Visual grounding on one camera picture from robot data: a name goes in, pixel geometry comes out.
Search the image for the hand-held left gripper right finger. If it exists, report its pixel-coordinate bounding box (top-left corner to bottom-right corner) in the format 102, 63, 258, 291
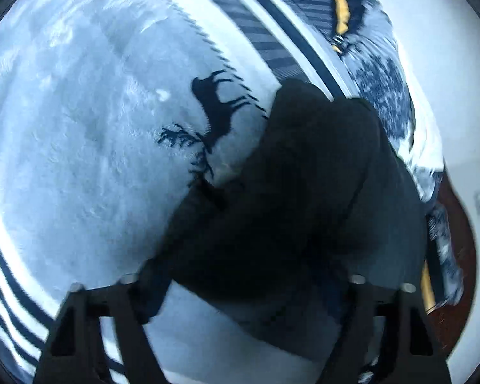
318, 274, 452, 384

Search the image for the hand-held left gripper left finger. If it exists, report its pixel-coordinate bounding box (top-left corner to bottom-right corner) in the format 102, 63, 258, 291
34, 266, 169, 384

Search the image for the black down jacket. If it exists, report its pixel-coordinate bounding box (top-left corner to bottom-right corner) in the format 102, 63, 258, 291
138, 79, 429, 348

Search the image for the flat printed pillow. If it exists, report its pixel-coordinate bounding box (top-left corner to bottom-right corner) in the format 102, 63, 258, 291
420, 204, 465, 315

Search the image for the dark wooden headboard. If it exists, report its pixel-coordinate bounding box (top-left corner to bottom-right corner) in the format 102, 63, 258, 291
424, 160, 480, 363

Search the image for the blue deer-print bedsheet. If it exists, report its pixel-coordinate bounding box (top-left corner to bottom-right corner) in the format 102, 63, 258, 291
0, 0, 385, 384

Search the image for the blue tree-print quilt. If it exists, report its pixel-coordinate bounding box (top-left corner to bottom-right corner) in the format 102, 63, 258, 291
232, 0, 445, 204

